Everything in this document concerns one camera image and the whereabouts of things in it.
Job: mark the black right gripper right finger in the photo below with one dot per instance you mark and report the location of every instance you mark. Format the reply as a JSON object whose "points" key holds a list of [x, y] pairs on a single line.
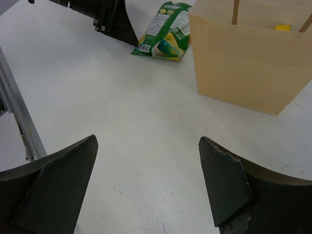
{"points": [[246, 198]]}

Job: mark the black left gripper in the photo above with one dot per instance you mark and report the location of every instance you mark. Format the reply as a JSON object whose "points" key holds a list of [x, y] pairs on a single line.
{"points": [[110, 16]]}

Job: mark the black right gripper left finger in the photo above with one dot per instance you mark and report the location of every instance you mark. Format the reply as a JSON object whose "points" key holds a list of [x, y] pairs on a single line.
{"points": [[45, 196]]}

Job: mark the green snack packet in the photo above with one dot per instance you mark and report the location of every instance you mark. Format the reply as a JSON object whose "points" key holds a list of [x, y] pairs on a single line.
{"points": [[168, 35]]}

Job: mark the yellow snack packet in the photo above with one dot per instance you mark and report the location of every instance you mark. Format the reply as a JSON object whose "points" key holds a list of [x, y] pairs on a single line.
{"points": [[282, 27]]}

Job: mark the brown paper bag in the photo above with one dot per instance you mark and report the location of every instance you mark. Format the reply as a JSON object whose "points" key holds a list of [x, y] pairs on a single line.
{"points": [[249, 63]]}

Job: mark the aluminium front rail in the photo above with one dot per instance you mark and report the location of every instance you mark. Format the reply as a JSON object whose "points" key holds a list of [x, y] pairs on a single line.
{"points": [[12, 101]]}

